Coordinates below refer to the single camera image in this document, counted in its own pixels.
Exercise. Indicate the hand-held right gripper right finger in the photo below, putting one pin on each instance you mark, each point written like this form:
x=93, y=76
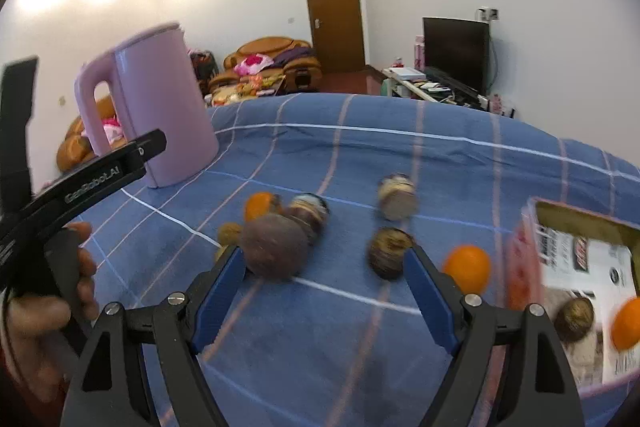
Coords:
x=430, y=302

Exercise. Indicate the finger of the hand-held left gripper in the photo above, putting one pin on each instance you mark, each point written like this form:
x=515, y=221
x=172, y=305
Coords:
x=17, y=117

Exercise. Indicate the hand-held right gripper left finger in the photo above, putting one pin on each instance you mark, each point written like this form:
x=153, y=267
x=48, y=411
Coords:
x=220, y=302

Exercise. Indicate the orange tangerine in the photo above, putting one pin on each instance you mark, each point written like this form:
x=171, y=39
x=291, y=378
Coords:
x=259, y=207
x=467, y=269
x=627, y=324

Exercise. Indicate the small tan fruit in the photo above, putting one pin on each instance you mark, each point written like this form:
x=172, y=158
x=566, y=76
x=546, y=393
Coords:
x=229, y=234

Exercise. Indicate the purple passion fruit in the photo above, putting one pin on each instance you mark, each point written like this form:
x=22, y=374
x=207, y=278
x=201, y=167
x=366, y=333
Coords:
x=275, y=247

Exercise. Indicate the pink tin box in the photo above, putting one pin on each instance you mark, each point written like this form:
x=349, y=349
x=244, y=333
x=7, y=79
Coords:
x=575, y=257

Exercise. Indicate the person's left hand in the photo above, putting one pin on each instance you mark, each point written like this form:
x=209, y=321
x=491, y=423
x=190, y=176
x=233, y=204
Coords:
x=37, y=347

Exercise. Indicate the orange leather armchair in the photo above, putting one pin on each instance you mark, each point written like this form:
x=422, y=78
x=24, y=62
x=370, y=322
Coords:
x=70, y=152

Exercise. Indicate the pink electric kettle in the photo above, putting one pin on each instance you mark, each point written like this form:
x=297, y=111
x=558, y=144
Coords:
x=160, y=107

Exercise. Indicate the blue plaid blanket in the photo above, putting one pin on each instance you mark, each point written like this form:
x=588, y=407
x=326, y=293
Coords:
x=350, y=147

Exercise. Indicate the cluttered coffee table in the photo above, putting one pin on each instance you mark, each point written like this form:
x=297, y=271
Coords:
x=245, y=89

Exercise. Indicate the white television stand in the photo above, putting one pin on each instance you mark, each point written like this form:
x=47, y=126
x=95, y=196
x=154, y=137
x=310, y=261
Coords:
x=415, y=89

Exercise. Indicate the orange leather sofa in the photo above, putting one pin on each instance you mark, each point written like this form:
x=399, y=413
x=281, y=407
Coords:
x=265, y=44

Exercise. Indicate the purple cloth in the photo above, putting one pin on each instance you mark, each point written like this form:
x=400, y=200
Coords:
x=295, y=56

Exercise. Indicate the pink bottle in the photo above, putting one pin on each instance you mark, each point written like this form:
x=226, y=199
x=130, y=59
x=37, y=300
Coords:
x=419, y=52

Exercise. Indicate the black television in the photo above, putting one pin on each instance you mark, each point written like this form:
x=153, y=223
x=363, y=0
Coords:
x=455, y=52

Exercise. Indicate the brown wooden door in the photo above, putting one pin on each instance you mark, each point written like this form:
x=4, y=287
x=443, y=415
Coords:
x=332, y=17

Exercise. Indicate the wall socket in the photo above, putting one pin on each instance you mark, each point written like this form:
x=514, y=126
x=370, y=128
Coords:
x=487, y=13

